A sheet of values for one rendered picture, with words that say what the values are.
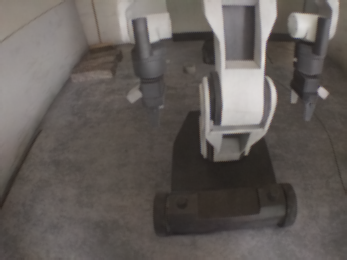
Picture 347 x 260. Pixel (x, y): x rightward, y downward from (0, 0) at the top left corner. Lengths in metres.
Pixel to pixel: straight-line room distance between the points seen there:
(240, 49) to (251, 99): 0.12
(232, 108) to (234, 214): 0.45
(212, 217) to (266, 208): 0.21
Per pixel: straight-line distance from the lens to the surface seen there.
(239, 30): 0.52
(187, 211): 0.82
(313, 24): 0.60
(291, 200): 0.91
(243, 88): 0.51
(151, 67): 0.53
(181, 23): 2.25
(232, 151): 0.79
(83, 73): 2.08
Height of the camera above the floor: 0.97
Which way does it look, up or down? 46 degrees down
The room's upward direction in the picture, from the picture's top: 9 degrees counter-clockwise
